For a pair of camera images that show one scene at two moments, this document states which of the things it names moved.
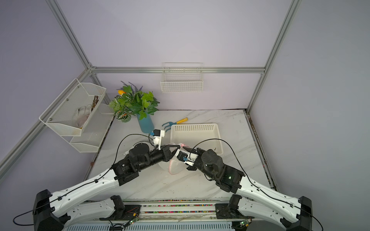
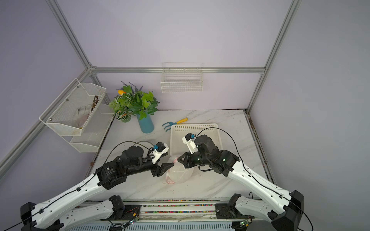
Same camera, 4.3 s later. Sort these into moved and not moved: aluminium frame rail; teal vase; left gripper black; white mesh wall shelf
Moved: left gripper black
Not moved: teal vase; white mesh wall shelf; aluminium frame rail
